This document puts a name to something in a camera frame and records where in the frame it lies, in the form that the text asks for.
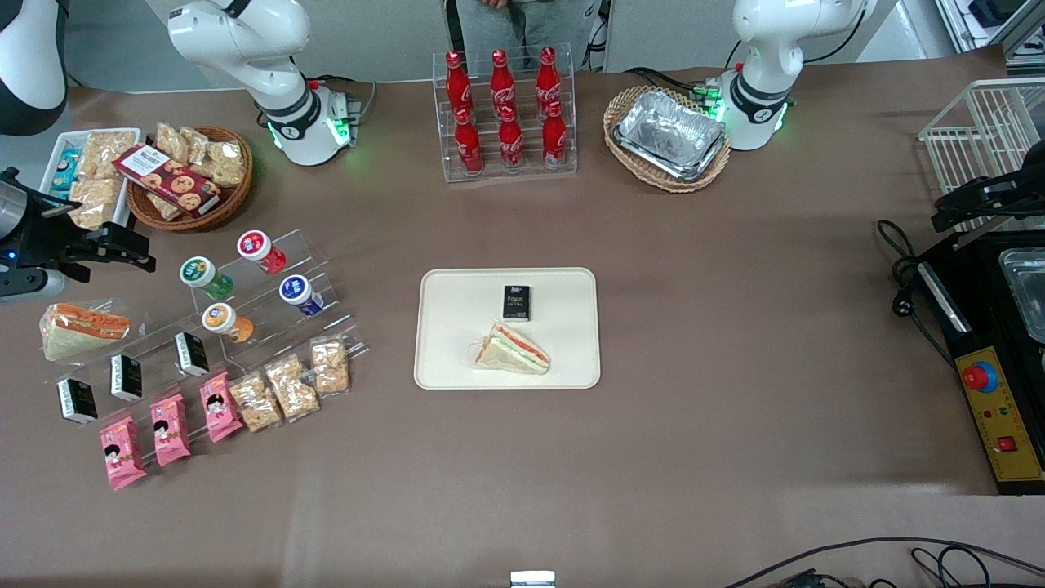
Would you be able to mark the clear acrylic stepped stand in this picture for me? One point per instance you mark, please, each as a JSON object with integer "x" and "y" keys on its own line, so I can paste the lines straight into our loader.
{"x": 265, "y": 306}
{"x": 155, "y": 343}

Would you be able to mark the red cookie box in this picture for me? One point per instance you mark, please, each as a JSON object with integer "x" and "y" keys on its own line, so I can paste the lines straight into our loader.
{"x": 167, "y": 180}

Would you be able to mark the peanut brittle pack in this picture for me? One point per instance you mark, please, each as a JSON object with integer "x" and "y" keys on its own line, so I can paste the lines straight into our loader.
{"x": 331, "y": 367}
{"x": 106, "y": 153}
{"x": 94, "y": 202}
{"x": 255, "y": 402}
{"x": 291, "y": 388}

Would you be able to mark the red emergency stop button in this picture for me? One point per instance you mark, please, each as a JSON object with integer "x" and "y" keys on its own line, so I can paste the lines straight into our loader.
{"x": 979, "y": 376}

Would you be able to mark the orange gum bottle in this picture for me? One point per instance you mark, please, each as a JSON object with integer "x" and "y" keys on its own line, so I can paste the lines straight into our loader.
{"x": 226, "y": 322}

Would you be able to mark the clear acrylic bottle rack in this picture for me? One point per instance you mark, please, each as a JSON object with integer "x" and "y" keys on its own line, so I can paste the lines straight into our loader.
{"x": 571, "y": 122}

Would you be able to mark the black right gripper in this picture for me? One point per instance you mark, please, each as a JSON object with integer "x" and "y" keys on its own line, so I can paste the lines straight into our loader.
{"x": 42, "y": 237}

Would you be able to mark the black box with Face print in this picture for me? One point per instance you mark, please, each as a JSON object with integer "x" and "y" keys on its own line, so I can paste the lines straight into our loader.
{"x": 516, "y": 303}

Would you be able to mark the red cola bottle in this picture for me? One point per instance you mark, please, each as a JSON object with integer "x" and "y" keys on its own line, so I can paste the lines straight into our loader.
{"x": 457, "y": 86}
{"x": 554, "y": 139}
{"x": 502, "y": 82}
{"x": 469, "y": 147}
{"x": 511, "y": 143}
{"x": 548, "y": 77}

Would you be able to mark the red gum bottle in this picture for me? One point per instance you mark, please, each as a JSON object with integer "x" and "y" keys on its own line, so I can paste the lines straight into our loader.
{"x": 260, "y": 250}

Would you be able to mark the light wicker basket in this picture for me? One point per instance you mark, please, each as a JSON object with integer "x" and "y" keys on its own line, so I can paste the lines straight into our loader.
{"x": 629, "y": 167}

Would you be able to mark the wrapped sandwich on tray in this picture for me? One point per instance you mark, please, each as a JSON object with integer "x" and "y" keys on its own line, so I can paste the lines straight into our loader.
{"x": 510, "y": 353}

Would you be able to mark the clear bag of crackers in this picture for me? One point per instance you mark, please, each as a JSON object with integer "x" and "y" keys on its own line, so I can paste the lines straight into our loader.
{"x": 229, "y": 163}
{"x": 198, "y": 147}
{"x": 171, "y": 143}

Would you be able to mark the stacked aluminium foil containers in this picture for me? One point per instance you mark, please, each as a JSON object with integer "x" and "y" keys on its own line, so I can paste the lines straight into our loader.
{"x": 669, "y": 135}

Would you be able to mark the blue snack packet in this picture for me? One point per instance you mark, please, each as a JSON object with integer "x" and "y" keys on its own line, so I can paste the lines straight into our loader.
{"x": 65, "y": 170}

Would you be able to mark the green gum bottle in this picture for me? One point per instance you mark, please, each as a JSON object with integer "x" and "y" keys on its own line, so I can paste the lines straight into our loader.
{"x": 204, "y": 276}

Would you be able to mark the cream plastic serving tray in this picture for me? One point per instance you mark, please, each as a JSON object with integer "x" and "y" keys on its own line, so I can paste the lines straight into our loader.
{"x": 457, "y": 343}

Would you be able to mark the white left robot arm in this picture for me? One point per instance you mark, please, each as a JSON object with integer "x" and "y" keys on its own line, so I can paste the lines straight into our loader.
{"x": 767, "y": 49}

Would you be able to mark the pink cartoon snack packet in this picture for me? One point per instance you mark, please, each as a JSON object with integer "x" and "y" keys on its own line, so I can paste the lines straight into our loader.
{"x": 171, "y": 430}
{"x": 122, "y": 453}
{"x": 220, "y": 407}

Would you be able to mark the person in grey trousers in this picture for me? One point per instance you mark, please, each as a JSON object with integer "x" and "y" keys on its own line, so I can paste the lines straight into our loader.
{"x": 498, "y": 28}

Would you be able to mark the black and white small box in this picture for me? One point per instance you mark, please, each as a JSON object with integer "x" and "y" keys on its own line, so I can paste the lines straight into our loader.
{"x": 77, "y": 400}
{"x": 126, "y": 376}
{"x": 193, "y": 354}

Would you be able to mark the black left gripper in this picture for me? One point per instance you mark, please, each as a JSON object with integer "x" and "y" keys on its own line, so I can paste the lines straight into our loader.
{"x": 998, "y": 194}

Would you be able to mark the plastic wrapped triangle sandwich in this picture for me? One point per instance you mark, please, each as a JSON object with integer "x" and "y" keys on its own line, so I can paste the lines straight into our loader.
{"x": 82, "y": 331}

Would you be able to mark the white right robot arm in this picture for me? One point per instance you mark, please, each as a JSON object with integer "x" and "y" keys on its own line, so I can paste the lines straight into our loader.
{"x": 245, "y": 41}

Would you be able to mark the black sealing machine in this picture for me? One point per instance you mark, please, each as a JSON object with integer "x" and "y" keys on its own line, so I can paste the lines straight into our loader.
{"x": 980, "y": 327}

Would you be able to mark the dark brown wicker basket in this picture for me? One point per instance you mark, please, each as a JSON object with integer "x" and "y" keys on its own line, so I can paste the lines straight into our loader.
{"x": 224, "y": 204}

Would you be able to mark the blue gum bottle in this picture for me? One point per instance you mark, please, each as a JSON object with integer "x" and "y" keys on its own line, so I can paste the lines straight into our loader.
{"x": 300, "y": 294}

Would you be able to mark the clear plastic container lower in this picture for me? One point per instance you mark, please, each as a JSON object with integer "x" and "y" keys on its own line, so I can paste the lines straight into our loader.
{"x": 1027, "y": 294}

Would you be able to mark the small white device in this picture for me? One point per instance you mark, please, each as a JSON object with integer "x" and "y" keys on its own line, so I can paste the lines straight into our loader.
{"x": 532, "y": 580}

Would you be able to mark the white rectangular snack tray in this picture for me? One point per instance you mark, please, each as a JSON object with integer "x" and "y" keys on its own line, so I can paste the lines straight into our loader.
{"x": 57, "y": 151}

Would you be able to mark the metal frame shelf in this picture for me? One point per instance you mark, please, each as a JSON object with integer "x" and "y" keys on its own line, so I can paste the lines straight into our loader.
{"x": 988, "y": 24}

